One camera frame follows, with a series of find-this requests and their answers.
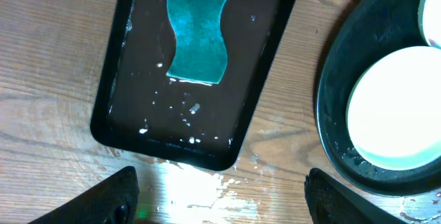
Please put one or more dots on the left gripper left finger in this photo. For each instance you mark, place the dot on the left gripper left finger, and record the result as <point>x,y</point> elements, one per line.
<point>113,200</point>

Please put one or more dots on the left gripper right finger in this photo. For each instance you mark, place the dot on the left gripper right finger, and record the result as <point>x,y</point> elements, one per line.
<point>330,202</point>

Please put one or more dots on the light blue plate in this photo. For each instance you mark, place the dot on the light blue plate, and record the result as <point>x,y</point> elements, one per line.
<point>393,111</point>
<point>429,21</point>

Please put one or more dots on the green yellow sponge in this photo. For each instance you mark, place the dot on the green yellow sponge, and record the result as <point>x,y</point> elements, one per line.
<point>201,53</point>

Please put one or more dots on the black rectangular tray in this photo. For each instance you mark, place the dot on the black rectangular tray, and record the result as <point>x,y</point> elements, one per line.
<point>140,109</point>

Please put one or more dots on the black round tray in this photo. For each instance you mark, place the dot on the black round tray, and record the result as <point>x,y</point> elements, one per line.
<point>371,30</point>

